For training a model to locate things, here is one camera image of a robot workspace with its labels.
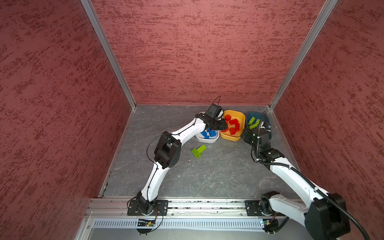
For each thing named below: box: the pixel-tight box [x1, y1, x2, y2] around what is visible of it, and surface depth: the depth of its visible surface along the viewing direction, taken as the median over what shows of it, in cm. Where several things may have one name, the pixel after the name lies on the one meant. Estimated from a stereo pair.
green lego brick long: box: [196, 144, 207, 154], surface depth 97 cm
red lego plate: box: [229, 119, 240, 128], surface depth 112 cm
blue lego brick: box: [200, 131, 210, 139], surface depth 105 cm
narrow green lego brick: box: [191, 148, 202, 159], surface depth 96 cm
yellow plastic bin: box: [220, 109, 246, 142], surface depth 111 cm
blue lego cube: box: [209, 130, 217, 138], surface depth 104 cm
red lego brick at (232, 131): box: [229, 127, 237, 135], surface depth 105 cm
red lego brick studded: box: [235, 123, 240, 132], surface depth 108 cm
